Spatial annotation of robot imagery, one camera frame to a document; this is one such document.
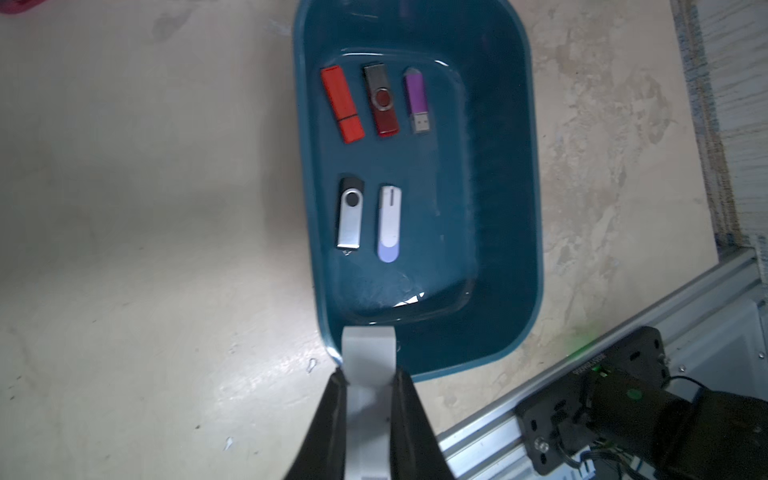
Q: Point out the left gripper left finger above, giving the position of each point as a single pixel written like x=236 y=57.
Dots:
x=322 y=453

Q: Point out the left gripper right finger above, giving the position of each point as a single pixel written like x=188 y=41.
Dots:
x=414 y=449

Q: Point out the black silver swivel usb drive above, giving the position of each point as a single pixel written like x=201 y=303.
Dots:
x=350 y=213

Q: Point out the white lilac usb drive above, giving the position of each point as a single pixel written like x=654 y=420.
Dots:
x=389 y=223

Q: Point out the teal plastic storage box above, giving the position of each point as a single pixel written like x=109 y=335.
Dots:
x=467 y=285

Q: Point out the dark red swivel usb drive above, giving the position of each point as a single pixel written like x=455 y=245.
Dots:
x=381 y=99

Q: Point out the purple usb drive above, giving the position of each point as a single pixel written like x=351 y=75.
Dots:
x=417 y=100

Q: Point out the red leather wallet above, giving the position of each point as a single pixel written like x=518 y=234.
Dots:
x=15 y=7

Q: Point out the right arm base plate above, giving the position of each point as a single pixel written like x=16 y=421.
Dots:
x=607 y=394

